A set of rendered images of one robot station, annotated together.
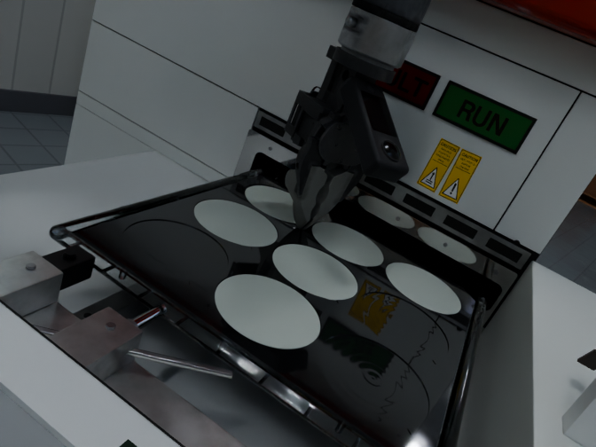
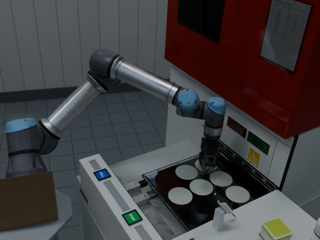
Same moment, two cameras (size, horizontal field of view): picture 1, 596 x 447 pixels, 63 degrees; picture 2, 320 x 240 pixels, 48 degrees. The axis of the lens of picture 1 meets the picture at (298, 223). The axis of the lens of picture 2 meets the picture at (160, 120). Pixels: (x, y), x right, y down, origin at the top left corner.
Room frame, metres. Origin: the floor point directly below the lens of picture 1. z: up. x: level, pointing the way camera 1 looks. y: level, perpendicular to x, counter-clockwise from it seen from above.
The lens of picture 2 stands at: (-0.54, -0.62, 1.95)
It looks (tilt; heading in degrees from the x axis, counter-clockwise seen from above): 32 degrees down; 40
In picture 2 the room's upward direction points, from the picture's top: 3 degrees clockwise
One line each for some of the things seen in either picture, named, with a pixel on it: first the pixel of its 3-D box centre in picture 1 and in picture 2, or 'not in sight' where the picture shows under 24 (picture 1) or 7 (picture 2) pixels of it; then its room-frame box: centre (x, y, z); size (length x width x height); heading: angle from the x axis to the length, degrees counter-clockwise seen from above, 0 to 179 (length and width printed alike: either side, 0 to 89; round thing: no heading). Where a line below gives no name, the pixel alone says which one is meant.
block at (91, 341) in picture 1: (76, 357); (139, 200); (0.23, 0.10, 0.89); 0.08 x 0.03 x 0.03; 163
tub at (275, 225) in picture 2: not in sight; (275, 234); (0.36, -0.41, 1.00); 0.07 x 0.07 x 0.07; 64
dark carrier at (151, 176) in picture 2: (314, 271); (201, 187); (0.47, -0.04, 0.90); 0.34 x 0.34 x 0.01; 73
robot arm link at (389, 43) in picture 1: (372, 40); (212, 128); (0.56, 0.00, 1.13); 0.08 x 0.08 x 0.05
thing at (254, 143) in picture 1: (360, 222); (235, 170); (0.68, -0.08, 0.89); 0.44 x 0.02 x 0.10; 73
